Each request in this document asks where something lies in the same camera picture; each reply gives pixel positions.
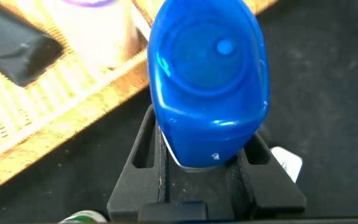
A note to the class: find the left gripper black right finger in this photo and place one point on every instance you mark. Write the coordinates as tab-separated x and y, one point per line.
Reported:
269	193

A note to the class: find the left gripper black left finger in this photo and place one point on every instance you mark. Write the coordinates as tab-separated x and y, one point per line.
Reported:
135	186

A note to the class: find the white shampoo bottle blue cap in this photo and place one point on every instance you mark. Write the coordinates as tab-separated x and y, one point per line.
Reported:
207	77

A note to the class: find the clear plastic toothbrush case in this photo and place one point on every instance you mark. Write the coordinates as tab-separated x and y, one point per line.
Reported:
289	161

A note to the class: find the white milk drink bottle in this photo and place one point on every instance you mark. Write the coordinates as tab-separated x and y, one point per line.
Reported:
84	217

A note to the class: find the white canister purple lid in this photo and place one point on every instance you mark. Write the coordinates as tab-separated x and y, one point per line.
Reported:
95	34

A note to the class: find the white flat stick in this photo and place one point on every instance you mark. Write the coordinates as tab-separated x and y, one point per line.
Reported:
141	25

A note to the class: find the black glasses pouch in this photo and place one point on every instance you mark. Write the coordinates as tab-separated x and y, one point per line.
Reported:
11	46

